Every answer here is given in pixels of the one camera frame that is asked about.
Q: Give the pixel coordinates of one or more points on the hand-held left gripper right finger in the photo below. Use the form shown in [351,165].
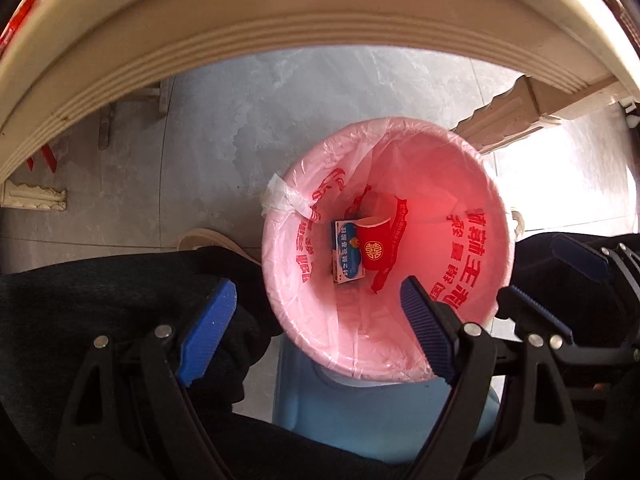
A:
[425,330]

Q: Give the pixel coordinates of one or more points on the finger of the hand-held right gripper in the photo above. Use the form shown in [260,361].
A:
[580,257]
[542,312]

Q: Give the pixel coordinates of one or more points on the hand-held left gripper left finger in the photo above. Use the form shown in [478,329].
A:
[207,332]

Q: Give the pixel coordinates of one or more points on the pink plastic trash bin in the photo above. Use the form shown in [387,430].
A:
[450,170]

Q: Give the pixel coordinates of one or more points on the translucent red-printed trash bag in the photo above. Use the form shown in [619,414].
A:
[290,195]

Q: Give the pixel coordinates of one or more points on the person's left white shoe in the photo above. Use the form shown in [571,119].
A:
[210,241]

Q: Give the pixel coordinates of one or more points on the red paper cup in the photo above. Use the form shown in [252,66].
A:
[374,250]

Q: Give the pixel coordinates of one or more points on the blue and white medicine box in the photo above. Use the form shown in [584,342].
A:
[347,255]

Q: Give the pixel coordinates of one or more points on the light blue plastic stool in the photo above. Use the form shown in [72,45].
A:
[310,410]

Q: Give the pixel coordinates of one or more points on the person's left leg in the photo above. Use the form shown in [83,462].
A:
[75,300]

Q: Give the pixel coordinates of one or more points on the cream carved table leg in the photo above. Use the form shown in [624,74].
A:
[30,195]
[505,120]

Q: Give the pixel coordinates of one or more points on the small wooden stool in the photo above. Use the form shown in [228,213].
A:
[115,115]

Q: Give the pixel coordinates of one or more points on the red striped object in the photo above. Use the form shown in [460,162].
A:
[47,157]

